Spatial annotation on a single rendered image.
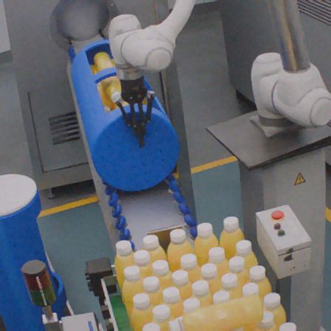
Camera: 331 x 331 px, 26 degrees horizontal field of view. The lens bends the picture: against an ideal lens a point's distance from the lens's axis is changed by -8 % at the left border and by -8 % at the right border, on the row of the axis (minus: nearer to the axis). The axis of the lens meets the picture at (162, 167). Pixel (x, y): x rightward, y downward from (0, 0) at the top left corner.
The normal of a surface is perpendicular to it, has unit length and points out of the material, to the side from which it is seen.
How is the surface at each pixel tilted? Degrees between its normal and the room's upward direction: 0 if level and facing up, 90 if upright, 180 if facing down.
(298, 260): 90
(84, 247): 0
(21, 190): 0
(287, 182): 90
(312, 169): 90
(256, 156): 4
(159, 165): 90
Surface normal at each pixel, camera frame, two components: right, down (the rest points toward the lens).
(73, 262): -0.13, -0.87
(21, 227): 0.58, 0.31
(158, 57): 0.34, 0.48
